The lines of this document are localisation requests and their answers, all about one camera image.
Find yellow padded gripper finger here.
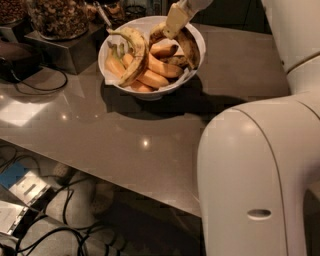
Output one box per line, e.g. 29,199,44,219
164,2,189,39

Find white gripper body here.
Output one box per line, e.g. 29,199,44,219
178,0,213,15

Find curved brown spotted banana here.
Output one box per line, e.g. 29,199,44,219
149,22,200,70

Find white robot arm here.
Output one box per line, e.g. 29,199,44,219
197,0,320,256

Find long spotted banana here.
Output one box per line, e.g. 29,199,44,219
108,26,148,87

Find white bowl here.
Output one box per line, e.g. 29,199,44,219
98,16,206,101

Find yellow banana bunch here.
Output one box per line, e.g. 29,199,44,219
104,44,184,93

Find metal stand box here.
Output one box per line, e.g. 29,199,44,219
25,24,105,74

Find dark round appliance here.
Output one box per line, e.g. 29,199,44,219
0,37,42,83

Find glass jar of dark nuts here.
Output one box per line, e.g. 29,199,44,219
0,0,27,25

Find blue and white device box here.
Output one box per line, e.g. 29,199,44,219
0,162,51,206

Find black appliance cable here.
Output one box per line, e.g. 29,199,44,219
0,57,69,94

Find black floor cables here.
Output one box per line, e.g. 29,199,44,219
0,143,129,256

